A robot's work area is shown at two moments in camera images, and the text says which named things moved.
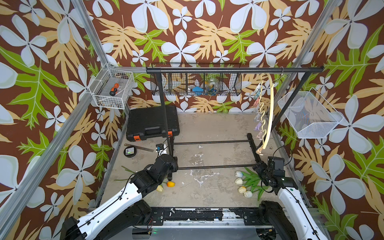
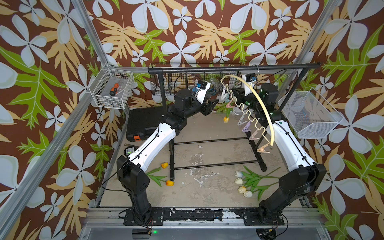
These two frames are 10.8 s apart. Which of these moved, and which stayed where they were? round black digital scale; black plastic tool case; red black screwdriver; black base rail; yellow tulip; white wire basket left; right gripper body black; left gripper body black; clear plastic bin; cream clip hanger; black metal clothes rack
Moved: left gripper body black; cream clip hanger; right gripper body black; black metal clothes rack; yellow tulip
Stayed: round black digital scale; black base rail; white wire basket left; black plastic tool case; red black screwdriver; clear plastic bin
